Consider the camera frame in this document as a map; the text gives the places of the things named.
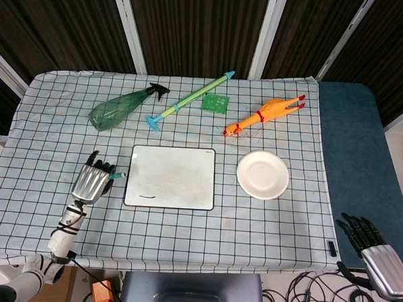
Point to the small black clip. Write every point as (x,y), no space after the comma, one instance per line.
(332,247)

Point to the orange rubber chicken toy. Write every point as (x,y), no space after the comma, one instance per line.
(264,115)

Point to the white dry-erase board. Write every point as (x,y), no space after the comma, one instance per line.
(171,177)

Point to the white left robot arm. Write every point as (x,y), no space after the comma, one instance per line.
(59,241)

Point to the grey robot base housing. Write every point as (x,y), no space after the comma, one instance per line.
(194,292)

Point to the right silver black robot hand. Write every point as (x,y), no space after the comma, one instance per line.
(378,261)

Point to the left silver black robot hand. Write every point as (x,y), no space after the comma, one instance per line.
(90,182)

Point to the green plastic spray bottle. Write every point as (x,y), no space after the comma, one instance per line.
(122,108)

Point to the white black grid tablecloth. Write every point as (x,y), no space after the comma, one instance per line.
(183,231)

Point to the green marker pen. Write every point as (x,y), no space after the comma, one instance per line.
(117,175)

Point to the blue padded table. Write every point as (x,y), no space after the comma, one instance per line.
(353,159)

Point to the orange box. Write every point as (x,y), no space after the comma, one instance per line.
(102,293)

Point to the white paper plate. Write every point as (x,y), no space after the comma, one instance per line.
(263,174)

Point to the green blue water pump toy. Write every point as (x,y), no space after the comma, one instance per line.
(190,99)

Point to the green circuit board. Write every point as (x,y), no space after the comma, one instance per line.
(215,102)

